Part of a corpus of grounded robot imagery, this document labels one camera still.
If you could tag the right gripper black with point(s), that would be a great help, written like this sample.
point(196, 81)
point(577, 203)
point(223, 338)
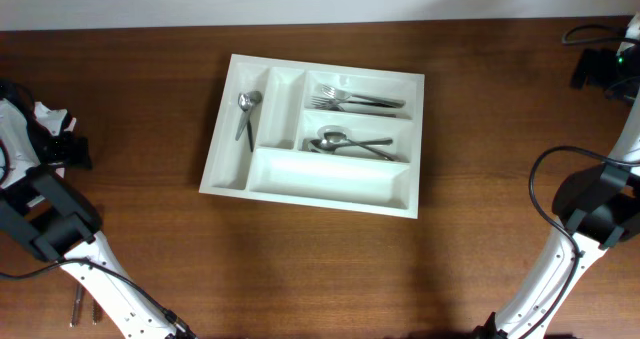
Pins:
point(590, 68)

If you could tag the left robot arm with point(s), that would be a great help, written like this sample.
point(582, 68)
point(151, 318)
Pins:
point(58, 225)

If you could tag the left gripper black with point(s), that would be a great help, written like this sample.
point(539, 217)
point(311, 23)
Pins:
point(70, 150)

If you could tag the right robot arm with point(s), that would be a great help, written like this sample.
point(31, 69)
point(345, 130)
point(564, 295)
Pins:
point(592, 210)

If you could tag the white plastic cutlery tray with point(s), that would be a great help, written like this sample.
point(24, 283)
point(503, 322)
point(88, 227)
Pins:
point(280, 170)

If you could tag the metal knife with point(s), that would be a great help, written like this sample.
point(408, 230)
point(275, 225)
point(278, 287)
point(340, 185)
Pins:
point(96, 312)
point(76, 306)

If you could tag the white plastic knife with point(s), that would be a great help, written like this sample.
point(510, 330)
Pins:
point(69, 128)

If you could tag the small metal spoon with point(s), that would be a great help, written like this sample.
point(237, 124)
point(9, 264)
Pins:
point(250, 136)
point(247, 102)

